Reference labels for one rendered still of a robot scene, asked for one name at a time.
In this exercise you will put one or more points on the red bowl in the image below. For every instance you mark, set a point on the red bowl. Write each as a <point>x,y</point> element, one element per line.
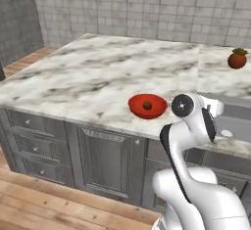
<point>139,108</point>

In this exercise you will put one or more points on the brown apple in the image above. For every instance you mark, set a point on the brown apple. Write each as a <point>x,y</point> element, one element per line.
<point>147,105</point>

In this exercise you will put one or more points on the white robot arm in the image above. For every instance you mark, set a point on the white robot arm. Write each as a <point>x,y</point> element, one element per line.
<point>199,198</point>

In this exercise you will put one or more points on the small silver drawer knob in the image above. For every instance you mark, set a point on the small silver drawer knob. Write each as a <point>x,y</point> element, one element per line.
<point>27,122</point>
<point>41,172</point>
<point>35,148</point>

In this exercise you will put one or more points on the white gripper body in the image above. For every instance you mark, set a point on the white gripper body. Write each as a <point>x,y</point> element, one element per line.
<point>214,105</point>

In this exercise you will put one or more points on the grey sink basin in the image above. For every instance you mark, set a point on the grey sink basin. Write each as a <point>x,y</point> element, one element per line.
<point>236,120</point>

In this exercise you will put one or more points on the brown pot with green plant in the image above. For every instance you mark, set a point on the brown pot with green plant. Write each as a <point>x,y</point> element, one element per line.
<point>236,61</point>

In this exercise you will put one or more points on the small silver door knob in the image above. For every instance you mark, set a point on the small silver door knob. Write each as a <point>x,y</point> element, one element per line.
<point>234,190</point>
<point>137,141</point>

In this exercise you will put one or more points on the grey cabinet door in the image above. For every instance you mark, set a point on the grey cabinet door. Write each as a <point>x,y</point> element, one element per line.
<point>104,160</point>
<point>237,183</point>
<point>151,172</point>

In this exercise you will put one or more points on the grey false panel under sink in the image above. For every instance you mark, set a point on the grey false panel under sink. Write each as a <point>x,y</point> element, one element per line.
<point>228,162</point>

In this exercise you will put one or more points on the grey drawer front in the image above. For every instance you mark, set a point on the grey drawer front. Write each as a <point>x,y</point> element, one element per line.
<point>54,172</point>
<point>39,124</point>
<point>49,149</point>

